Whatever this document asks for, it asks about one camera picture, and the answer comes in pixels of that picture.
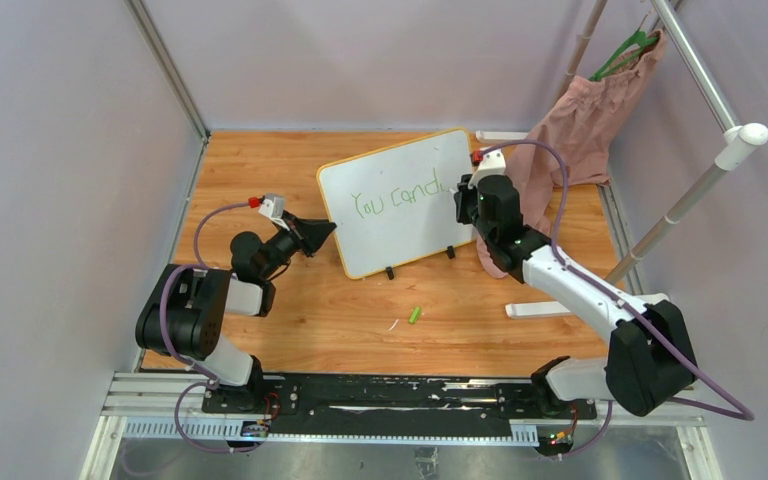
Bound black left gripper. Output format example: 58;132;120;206
259;212;335;281

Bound yellow-framed whiteboard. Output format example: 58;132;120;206
316;128;473;279

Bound green marker cap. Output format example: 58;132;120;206
408;307;422;324

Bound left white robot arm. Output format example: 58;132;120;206
135;212;337;413

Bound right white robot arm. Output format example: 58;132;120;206
454;174;697;418

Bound pink cloth shorts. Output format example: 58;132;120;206
476;29;669;280

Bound green clothes hanger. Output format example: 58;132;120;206
588;29;660;82

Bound white metal clothes rack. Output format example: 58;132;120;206
475;0;768;321

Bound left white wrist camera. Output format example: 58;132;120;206
257;193;289;231

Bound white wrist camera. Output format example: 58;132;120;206
257;193;289;231
469;149;506;188

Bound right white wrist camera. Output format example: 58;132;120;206
469;149;506;188

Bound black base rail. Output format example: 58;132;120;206
108;370;601;458

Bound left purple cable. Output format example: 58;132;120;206
158;196;265;455

